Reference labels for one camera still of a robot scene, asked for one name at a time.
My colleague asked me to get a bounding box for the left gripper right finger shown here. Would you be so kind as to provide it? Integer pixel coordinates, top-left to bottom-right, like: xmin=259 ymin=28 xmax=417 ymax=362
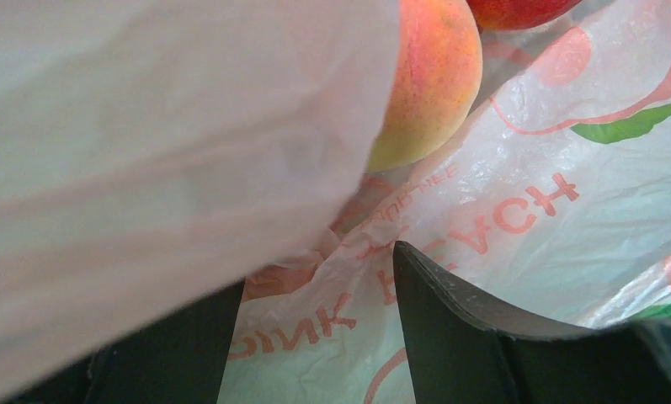
xmin=392 ymin=241 xmax=671 ymax=403

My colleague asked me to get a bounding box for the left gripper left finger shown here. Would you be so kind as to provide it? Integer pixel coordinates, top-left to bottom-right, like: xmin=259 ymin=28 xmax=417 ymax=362
xmin=9 ymin=282 xmax=244 ymax=403

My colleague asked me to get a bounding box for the pink plastic bag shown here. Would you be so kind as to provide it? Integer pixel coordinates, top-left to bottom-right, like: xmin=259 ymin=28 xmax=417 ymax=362
xmin=0 ymin=1 xmax=671 ymax=403

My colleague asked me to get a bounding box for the fake peach orange pink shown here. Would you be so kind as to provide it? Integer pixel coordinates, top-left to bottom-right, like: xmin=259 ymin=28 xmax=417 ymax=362
xmin=368 ymin=0 xmax=482 ymax=173

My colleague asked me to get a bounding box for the red fake fruit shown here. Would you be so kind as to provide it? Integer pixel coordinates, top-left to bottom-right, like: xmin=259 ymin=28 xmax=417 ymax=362
xmin=466 ymin=0 xmax=581 ymax=30

